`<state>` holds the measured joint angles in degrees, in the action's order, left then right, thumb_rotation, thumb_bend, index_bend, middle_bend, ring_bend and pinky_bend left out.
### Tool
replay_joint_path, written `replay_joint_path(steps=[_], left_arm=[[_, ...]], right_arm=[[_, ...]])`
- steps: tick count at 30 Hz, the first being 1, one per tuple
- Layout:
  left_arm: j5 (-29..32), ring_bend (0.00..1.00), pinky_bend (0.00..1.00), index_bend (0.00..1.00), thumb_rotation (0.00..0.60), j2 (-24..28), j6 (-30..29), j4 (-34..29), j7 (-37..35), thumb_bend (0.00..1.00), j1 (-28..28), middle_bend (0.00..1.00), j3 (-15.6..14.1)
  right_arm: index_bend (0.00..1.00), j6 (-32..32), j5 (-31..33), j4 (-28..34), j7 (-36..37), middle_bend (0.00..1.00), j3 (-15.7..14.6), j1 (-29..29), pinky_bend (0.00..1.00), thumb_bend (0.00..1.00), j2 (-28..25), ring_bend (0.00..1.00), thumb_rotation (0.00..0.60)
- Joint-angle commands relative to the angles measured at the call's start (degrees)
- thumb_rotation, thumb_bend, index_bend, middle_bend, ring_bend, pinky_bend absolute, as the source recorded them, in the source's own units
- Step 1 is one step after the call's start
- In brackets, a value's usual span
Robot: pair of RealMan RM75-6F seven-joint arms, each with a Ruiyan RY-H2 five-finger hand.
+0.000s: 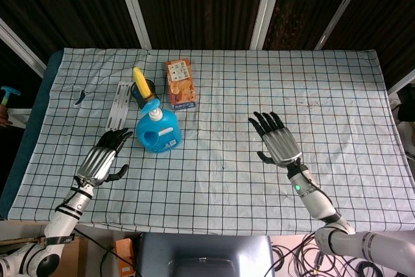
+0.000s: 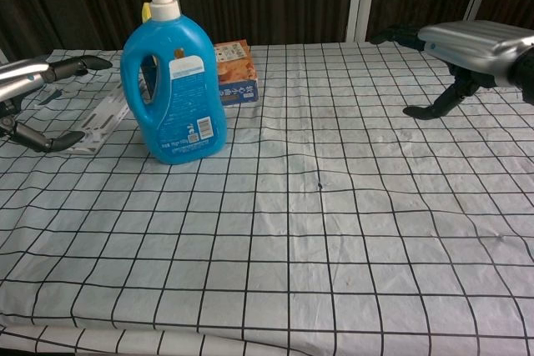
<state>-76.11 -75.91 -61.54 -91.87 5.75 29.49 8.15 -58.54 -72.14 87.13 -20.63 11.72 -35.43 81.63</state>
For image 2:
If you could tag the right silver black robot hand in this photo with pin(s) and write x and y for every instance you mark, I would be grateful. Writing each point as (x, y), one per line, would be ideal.
(480, 45)

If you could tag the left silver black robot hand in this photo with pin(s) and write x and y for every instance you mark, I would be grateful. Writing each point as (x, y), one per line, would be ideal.
(25, 73)

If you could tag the blue pump detergent bottle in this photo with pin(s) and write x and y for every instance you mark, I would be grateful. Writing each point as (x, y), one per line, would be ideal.
(177, 81)

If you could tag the clear plastic blister package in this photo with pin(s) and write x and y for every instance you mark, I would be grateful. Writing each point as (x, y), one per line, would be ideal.
(98, 116)

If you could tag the yellow object behind bottle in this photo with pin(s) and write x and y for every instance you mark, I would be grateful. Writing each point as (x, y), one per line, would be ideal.
(146, 12)

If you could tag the orange snack cardboard box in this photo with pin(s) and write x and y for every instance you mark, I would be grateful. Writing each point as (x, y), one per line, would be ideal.
(235, 76)

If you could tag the white black grid tablecloth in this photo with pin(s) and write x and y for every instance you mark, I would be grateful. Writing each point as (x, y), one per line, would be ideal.
(292, 214)

